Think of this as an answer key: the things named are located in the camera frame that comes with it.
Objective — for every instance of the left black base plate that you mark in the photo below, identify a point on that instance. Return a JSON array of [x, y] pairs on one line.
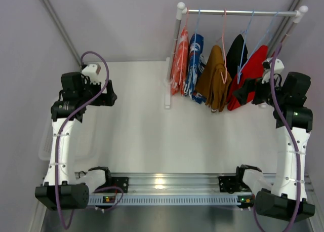
[[120, 181]]

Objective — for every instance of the white metal clothes rack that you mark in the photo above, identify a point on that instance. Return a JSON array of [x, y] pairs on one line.
[[182, 9]]

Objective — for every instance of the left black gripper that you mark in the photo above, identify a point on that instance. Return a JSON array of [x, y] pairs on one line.
[[108, 94]]

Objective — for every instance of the blue white patterned trousers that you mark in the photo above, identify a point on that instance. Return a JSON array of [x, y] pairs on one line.
[[192, 78]]

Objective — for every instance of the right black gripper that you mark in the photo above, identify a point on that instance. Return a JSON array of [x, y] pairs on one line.
[[254, 90]]

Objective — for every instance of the black trousers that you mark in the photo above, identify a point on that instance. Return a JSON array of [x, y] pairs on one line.
[[234, 54]]

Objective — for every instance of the orange white patterned trousers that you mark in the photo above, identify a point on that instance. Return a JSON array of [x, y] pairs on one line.
[[179, 67]]

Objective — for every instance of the red trousers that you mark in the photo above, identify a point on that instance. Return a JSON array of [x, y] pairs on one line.
[[252, 70]]

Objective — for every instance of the blue hanger with black trousers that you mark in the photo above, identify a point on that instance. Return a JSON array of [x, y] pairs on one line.
[[243, 47]]

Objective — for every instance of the grey slotted cable duct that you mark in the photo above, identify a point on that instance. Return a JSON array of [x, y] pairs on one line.
[[169, 200]]

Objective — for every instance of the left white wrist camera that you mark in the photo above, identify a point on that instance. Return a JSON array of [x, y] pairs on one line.
[[92, 71]]

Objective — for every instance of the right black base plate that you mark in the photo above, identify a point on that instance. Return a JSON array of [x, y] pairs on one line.
[[229, 184]]

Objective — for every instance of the pink plastic hanger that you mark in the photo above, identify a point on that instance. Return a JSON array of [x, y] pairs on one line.
[[186, 21]]

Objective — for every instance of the light blue hanger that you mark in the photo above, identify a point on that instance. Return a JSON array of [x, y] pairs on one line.
[[197, 26]]

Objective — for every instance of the white plastic basket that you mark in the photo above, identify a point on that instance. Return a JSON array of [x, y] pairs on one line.
[[84, 148]]

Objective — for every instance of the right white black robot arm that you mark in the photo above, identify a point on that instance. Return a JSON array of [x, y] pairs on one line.
[[286, 198]]

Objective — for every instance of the pink hanger with brown trousers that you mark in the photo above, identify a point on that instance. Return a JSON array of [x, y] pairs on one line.
[[224, 52]]

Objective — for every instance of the blue hanger with red trousers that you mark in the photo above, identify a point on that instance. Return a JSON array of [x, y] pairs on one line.
[[259, 43]]

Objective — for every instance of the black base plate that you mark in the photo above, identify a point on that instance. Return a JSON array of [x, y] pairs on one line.
[[120, 181], [229, 184]]

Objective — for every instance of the aluminium mounting rail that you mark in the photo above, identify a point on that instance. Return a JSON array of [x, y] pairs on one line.
[[172, 184]]

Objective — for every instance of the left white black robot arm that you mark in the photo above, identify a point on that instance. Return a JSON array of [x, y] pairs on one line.
[[73, 193]]

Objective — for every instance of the brown trousers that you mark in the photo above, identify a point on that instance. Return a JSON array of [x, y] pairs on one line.
[[214, 81]]

